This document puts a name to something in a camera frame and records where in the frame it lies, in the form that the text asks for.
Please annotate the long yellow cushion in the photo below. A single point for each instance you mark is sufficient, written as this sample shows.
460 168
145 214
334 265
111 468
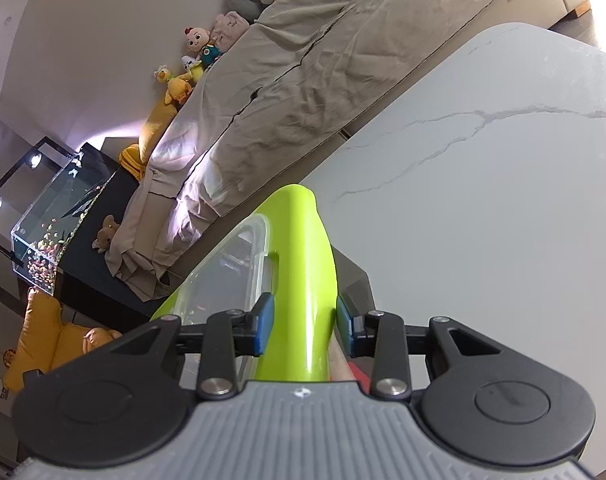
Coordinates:
155 127

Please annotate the yellow knit blanket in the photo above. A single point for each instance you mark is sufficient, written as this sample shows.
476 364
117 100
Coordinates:
130 160

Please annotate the small red object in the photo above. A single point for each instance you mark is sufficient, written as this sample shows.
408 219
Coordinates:
357 375

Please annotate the clear plastic storage box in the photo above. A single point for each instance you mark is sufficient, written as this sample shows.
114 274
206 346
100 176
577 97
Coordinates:
355 280

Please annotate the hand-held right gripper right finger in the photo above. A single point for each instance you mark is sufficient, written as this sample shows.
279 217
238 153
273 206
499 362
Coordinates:
345 329

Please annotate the yellow duck plush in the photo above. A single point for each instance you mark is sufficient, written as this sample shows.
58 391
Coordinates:
178 87

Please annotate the white marble desktop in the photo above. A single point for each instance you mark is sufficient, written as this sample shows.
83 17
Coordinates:
483 210

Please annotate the yellow padded armchair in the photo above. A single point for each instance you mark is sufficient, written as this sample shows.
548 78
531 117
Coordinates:
43 330

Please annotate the black aquarium lamp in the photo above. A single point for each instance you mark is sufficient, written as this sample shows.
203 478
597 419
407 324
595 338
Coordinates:
33 160

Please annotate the brown teddy bear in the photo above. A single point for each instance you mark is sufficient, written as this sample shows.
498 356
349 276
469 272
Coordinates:
105 235

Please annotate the black cabinet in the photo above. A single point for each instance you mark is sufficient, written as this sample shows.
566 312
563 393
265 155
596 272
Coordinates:
98 280

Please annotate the lime green clear lid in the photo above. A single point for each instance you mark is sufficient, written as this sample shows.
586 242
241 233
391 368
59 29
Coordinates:
303 260

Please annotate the beige sofa cover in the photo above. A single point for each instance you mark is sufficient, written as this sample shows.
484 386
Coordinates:
333 60

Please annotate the pink plush toy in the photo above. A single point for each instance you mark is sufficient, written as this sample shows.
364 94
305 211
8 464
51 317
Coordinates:
230 30

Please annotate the small white plush toy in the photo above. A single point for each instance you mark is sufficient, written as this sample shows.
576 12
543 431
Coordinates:
187 62

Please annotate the glass fish tank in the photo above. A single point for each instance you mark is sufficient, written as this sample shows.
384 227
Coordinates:
58 210

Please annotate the baby doll toy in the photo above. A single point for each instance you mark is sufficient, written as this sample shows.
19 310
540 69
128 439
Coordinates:
198 40

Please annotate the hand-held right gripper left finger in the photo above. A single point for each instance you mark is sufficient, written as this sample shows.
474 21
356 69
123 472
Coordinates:
265 324

